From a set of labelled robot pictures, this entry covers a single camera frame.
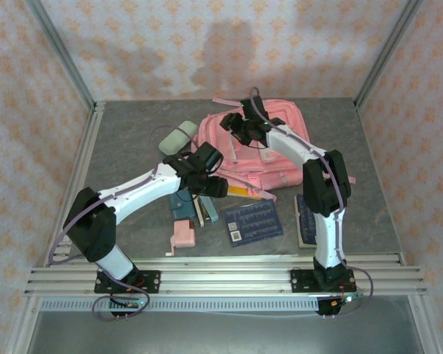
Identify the grey metal shelf panel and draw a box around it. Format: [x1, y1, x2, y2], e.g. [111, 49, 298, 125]
[25, 311, 425, 354]

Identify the pink backpack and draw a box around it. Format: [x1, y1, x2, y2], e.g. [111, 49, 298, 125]
[191, 96, 357, 202]

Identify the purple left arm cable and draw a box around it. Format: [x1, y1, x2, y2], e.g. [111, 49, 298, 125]
[47, 125, 204, 322]

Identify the teal snap notebook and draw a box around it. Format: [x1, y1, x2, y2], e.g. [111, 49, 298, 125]
[168, 190, 200, 222]

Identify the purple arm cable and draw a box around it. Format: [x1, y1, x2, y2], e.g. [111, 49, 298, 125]
[47, 125, 204, 322]
[249, 86, 374, 321]

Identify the pale green pencil case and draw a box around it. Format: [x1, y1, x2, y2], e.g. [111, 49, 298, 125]
[158, 120, 199, 156]

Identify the aluminium frame post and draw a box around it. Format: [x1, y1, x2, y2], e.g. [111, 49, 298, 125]
[354, 0, 424, 108]
[24, 0, 97, 111]

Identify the slotted grey cable duct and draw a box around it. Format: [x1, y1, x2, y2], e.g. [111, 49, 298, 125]
[40, 297, 320, 313]

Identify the aluminium cross rail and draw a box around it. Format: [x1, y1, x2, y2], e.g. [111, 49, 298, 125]
[24, 257, 428, 296]

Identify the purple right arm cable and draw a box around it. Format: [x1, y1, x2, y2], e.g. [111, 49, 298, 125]
[249, 86, 374, 321]

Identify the thin dark blue book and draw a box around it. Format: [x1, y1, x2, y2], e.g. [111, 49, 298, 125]
[223, 200, 284, 248]

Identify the thick dark blue book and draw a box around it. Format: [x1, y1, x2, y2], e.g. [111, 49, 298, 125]
[293, 193, 320, 249]

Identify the aluminium side rail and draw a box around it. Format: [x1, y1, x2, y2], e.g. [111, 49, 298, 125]
[44, 101, 106, 266]

